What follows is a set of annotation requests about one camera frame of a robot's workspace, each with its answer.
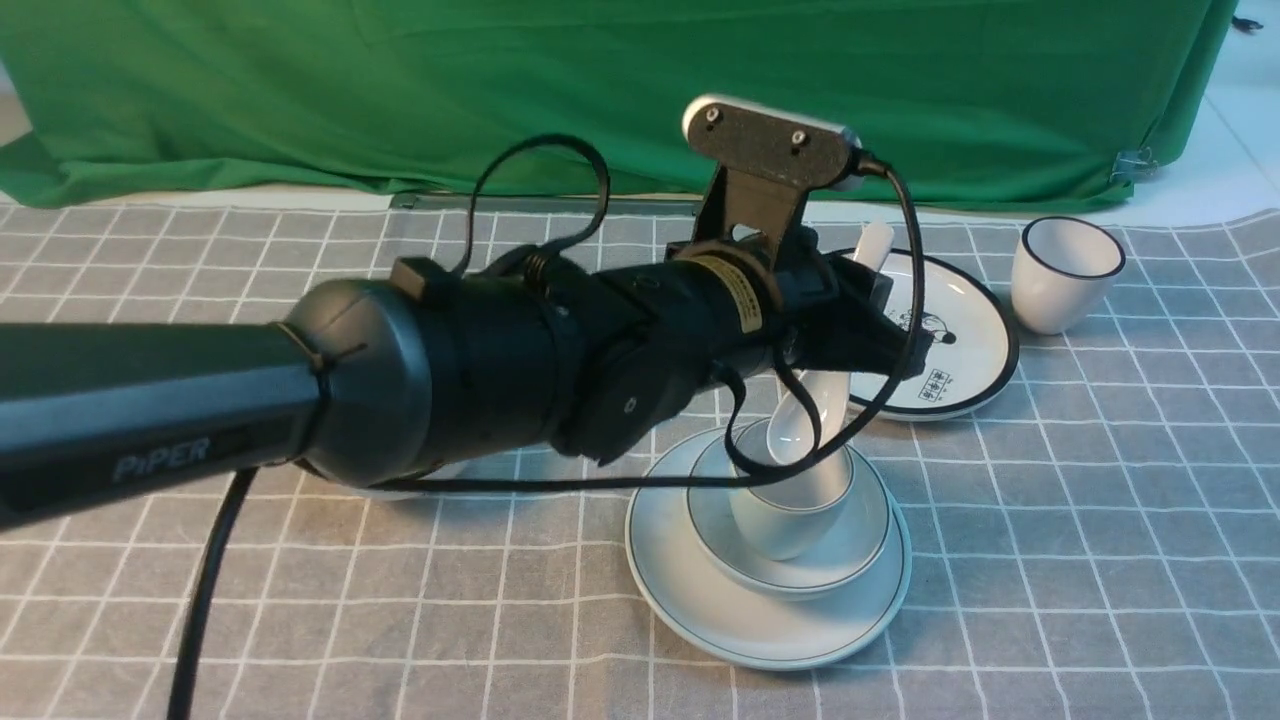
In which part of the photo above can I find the pale green shallow bowl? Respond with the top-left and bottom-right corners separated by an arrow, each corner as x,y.
686,445 -> 891,600

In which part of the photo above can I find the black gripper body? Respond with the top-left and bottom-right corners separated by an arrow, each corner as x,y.
783,225 -> 931,379

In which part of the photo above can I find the white bowl black rim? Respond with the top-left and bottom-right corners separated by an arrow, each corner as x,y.
346,461 -> 468,502

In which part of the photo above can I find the white illustrated plate black rim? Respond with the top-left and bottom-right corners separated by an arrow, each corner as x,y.
849,249 -> 1020,421

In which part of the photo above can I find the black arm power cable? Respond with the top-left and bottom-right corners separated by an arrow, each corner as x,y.
166,466 -> 260,720

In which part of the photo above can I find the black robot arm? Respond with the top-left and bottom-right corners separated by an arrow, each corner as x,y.
1,237 -> 929,529

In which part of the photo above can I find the large pale green plate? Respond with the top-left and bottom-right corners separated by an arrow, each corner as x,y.
623,454 -> 913,671

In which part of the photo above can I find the white cup black rim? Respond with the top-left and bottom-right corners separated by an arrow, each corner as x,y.
1011,217 -> 1126,334

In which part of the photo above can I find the black camera cable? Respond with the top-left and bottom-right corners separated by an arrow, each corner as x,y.
385,133 -> 925,493

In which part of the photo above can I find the green backdrop cloth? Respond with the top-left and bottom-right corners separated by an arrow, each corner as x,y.
1,1 -> 1235,213

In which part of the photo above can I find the pale plain ceramic spoon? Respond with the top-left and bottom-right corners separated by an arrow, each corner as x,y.
765,222 -> 893,465

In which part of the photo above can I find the pale green cup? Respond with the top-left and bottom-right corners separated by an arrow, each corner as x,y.
730,448 -> 856,561

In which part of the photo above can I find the grey checked tablecloth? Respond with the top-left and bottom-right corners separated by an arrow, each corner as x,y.
1,201 -> 1279,719

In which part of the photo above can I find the metal clip on backdrop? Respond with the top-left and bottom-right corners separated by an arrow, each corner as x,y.
1110,147 -> 1161,184

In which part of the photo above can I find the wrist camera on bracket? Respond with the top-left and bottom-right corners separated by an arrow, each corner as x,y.
681,94 -> 863,260

